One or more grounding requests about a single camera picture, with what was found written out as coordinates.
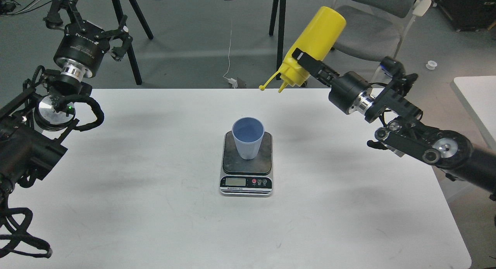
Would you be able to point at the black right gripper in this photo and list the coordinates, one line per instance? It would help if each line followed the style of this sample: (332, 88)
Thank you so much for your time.
(349, 92)

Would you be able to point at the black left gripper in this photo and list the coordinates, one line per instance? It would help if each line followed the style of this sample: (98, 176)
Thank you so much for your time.
(79, 52)

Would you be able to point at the yellow squeeze bottle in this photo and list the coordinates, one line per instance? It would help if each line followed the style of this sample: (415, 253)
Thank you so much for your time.
(316, 40)

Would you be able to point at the blue ribbed plastic cup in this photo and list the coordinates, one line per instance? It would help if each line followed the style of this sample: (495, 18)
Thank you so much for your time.
(248, 133)

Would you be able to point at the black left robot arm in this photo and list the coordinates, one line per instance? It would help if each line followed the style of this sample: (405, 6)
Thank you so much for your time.
(52, 104)

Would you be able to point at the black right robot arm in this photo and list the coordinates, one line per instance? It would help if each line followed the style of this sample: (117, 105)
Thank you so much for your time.
(402, 131)

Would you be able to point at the digital kitchen scale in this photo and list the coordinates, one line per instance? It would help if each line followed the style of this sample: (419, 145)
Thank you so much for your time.
(247, 178)

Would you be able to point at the grey office chair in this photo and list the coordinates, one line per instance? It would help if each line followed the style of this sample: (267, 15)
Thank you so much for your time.
(376, 28)

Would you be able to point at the small white spool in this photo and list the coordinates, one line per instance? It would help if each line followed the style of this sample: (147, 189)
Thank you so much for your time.
(431, 65)

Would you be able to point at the white side table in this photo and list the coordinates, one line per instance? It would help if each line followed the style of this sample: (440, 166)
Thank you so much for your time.
(468, 107)

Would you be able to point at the black box on floor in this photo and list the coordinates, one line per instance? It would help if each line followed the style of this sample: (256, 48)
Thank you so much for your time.
(469, 15)

